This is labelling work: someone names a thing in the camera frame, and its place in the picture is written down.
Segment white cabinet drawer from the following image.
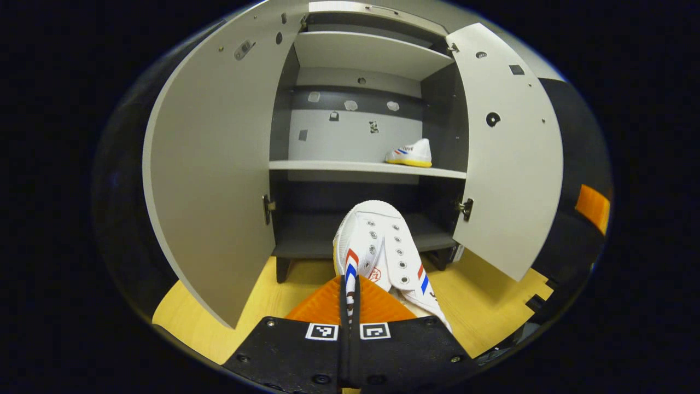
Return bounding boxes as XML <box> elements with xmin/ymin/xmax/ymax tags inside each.
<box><xmin>308</xmin><ymin>1</ymin><xmax>449</xmax><ymax>38</ymax></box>

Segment black backdrop cloth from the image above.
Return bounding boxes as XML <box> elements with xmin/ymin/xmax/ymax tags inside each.
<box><xmin>92</xmin><ymin>16</ymin><xmax>614</xmax><ymax>329</ymax></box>

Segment white striped shoe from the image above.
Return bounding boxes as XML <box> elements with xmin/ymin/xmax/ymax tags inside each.
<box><xmin>332</xmin><ymin>200</ymin><xmax>453</xmax><ymax>334</ymax></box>
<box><xmin>384</xmin><ymin>138</ymin><xmax>433</xmax><ymax>168</ymax></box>

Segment white shoe cabinet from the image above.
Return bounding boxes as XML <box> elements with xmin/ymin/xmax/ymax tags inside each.
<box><xmin>268</xmin><ymin>0</ymin><xmax>471</xmax><ymax>284</ymax></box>

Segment white cabinet door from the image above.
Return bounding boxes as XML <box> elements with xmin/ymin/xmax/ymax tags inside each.
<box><xmin>142</xmin><ymin>0</ymin><xmax>310</xmax><ymax>329</ymax></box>
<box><xmin>446</xmin><ymin>23</ymin><xmax>564</xmax><ymax>282</ymax></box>

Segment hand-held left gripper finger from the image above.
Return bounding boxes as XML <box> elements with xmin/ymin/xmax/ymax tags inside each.
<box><xmin>349</xmin><ymin>274</ymin><xmax>482</xmax><ymax>392</ymax></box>
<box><xmin>221</xmin><ymin>274</ymin><xmax>351</xmax><ymax>392</ymax></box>

